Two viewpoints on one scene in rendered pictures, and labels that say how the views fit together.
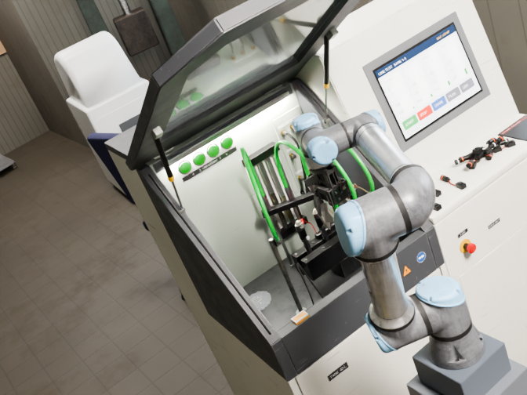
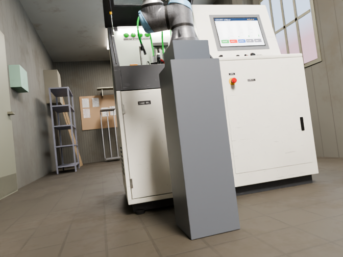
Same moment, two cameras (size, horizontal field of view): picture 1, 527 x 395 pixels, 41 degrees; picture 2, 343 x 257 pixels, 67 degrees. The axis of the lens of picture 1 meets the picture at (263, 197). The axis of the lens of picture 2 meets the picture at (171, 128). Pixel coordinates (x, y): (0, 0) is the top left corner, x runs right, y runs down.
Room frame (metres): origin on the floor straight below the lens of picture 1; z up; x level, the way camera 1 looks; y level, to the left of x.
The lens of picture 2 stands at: (0.18, -0.42, 0.44)
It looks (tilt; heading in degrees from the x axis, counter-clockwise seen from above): 2 degrees up; 9
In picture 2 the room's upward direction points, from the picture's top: 7 degrees counter-clockwise
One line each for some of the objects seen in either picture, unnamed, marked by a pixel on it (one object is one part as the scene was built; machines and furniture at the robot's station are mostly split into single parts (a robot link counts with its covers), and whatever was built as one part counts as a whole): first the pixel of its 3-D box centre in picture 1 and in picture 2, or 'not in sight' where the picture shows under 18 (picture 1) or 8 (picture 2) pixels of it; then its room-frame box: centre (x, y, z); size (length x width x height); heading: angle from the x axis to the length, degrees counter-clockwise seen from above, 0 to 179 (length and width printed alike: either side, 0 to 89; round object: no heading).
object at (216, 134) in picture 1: (227, 128); (148, 27); (2.36, 0.02, 1.43); 0.54 x 0.03 x 0.02; 112
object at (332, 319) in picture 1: (359, 298); (167, 76); (1.89, -0.16, 0.87); 0.62 x 0.04 x 0.16; 112
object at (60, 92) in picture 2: not in sight; (65, 130); (5.70, 2.92, 0.92); 0.94 x 0.40 x 1.84; 25
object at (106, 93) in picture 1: (118, 114); not in sight; (5.83, 0.86, 0.66); 0.76 x 0.61 x 1.32; 23
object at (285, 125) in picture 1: (301, 149); not in sight; (2.45, -0.20, 1.20); 0.13 x 0.03 x 0.31; 112
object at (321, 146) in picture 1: (325, 144); not in sight; (1.73, -0.21, 1.51); 0.11 x 0.11 x 0.08; 1
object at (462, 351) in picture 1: (452, 336); (183, 37); (1.48, -0.33, 0.95); 0.15 x 0.15 x 0.10
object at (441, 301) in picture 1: (440, 304); (179, 15); (1.48, -0.32, 1.07); 0.13 x 0.12 x 0.14; 91
